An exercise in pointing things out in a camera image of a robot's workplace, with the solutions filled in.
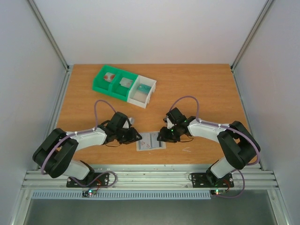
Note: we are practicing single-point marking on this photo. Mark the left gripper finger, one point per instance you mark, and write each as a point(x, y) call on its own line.
point(133, 134)
point(129, 140)

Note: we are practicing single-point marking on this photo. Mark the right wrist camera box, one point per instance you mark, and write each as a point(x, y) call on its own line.
point(168, 122)

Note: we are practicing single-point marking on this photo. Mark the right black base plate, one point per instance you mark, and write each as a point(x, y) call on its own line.
point(199, 180)

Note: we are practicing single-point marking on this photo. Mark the right aluminium frame post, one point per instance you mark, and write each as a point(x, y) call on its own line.
point(258, 22)

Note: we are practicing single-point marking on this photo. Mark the left aluminium frame post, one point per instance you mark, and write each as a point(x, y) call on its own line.
point(32, 4)

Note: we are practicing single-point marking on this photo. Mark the white bin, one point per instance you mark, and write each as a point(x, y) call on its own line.
point(140, 99)

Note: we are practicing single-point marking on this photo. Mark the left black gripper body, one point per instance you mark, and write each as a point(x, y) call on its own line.
point(121, 135)

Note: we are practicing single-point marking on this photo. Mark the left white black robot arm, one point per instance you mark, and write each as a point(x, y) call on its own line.
point(55, 154)

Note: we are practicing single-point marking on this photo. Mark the left controller board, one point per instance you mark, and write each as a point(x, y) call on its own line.
point(89, 193)

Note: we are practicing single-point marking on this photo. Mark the card with red circles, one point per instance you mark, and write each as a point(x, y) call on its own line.
point(109, 77)

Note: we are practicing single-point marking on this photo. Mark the grey card in bin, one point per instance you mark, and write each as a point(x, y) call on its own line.
point(125, 82)

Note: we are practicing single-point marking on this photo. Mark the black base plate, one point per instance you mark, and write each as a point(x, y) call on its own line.
point(93, 179)
point(199, 180)

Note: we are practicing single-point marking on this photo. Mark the aluminium frame post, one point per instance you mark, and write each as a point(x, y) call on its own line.
point(32, 4)
point(258, 22)

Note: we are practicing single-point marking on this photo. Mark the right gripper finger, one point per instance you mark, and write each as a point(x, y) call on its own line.
point(165, 132)
point(166, 137)

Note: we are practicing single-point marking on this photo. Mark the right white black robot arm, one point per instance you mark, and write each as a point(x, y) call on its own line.
point(238, 145)

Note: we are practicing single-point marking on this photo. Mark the green bin middle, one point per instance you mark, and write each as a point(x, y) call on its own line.
point(119, 91)

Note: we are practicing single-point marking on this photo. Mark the green bin far left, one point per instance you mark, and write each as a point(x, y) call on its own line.
point(100, 84)

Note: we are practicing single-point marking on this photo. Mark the teal card in bin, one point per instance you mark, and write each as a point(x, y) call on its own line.
point(143, 88)

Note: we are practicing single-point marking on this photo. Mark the controller board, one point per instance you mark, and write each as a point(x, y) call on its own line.
point(89, 193)
point(218, 192)

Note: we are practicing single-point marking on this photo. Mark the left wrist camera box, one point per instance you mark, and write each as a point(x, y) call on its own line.
point(131, 120)

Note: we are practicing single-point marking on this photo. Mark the right controller board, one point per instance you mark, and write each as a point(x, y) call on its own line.
point(218, 192)

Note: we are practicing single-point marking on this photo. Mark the aluminium front rail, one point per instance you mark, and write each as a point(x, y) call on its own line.
point(158, 177)

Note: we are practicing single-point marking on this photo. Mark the green bin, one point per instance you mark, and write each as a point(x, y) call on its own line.
point(100, 84)
point(119, 91)

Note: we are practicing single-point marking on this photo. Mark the grey slotted cable duct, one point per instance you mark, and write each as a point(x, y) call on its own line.
point(123, 195)

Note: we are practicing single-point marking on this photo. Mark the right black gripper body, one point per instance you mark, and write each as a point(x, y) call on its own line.
point(168, 135)

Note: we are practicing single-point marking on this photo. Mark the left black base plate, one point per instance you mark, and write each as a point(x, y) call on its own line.
point(93, 179)

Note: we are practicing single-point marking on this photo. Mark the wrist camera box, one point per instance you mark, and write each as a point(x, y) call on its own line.
point(168, 122)
point(131, 120)

